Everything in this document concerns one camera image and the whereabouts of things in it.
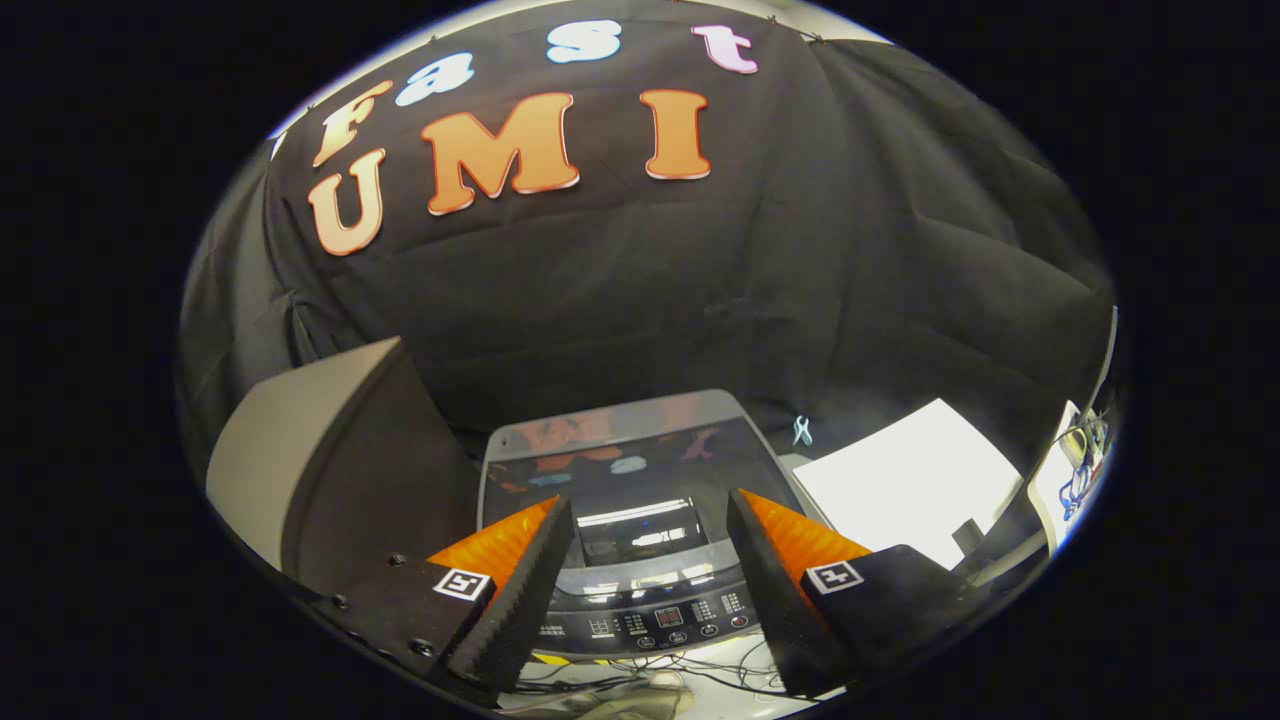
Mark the black backdrop cloth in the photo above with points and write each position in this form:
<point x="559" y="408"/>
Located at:
<point x="800" y="250"/>

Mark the pale blue clip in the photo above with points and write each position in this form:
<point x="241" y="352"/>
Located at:
<point x="802" y="432"/>

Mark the grey washing machine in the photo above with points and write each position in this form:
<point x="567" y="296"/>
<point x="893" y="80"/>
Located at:
<point x="650" y="625"/>

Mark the dark glass washing machine lid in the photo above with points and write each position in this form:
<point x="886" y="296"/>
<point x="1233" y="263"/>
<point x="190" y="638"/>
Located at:
<point x="640" y="470"/>

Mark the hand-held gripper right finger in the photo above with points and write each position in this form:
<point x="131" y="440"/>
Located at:
<point x="775" y="610"/>

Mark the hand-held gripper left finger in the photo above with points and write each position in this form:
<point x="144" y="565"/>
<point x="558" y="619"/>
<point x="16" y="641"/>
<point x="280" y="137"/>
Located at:
<point x="530" y="600"/>

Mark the grey topped side table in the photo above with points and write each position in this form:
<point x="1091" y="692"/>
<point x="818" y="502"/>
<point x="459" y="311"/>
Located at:
<point x="300" y="430"/>

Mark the white side desk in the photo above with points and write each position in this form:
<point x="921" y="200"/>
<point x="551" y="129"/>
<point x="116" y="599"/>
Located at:
<point x="1050" y="490"/>

